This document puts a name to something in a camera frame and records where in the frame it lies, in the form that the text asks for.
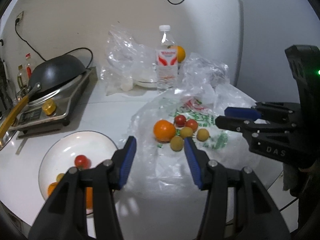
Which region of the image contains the white dish under bag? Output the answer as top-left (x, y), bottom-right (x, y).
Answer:
top-left (135, 80), bottom-right (157, 89)

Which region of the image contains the clear water bottle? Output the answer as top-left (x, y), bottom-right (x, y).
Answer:
top-left (155, 25), bottom-right (178, 93)

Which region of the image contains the orange mandarin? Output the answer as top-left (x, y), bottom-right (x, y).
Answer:
top-left (47, 182), bottom-right (58, 197)
top-left (86, 187), bottom-right (93, 210)
top-left (153, 120), bottom-right (176, 142)

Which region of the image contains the orange mandarin front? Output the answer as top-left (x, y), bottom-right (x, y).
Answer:
top-left (86, 187), bottom-right (93, 210)

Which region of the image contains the white round plate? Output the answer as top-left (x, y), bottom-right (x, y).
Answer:
top-left (38, 131), bottom-right (117, 199)

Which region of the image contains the grey refrigerator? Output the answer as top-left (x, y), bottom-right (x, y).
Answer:
top-left (236, 0), bottom-right (319, 102)

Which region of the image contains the left wall socket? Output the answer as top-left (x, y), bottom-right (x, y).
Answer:
top-left (15, 11), bottom-right (24, 25)

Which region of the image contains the steel induction cooker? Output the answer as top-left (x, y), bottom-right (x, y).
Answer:
top-left (8, 67), bottom-right (97, 137)

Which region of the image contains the steel pot lid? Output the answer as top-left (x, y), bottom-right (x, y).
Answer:
top-left (0, 131), bottom-right (16, 151)

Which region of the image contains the crumpled bag right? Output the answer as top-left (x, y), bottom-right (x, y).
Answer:
top-left (181, 53), bottom-right (230, 88)

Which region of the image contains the yellow green longan fruit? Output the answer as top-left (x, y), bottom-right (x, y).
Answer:
top-left (170, 135), bottom-right (184, 152)

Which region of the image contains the red label sauce bottle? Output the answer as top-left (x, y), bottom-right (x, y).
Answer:
top-left (25, 53), bottom-right (35, 78)

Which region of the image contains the printed clear plastic bag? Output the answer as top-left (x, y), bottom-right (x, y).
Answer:
top-left (127, 85), bottom-right (260, 191)

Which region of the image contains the crumpled clear plastic bag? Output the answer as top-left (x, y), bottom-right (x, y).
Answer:
top-left (100, 25), bottom-right (157, 95)

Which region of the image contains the black cooker power cable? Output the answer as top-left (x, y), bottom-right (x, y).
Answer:
top-left (14, 18), bottom-right (94, 69)

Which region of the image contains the large orange at back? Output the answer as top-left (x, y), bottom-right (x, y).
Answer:
top-left (168, 45), bottom-right (186, 63)

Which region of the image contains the oil bottle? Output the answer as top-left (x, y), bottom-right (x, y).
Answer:
top-left (17, 65), bottom-right (28, 89)

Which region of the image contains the yellow green longan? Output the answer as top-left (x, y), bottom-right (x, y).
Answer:
top-left (180, 127), bottom-right (194, 139)
top-left (56, 173), bottom-right (65, 183)
top-left (196, 128), bottom-right (210, 142)

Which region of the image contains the black wok with wooden handle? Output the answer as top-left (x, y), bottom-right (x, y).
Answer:
top-left (1, 54), bottom-right (86, 138)

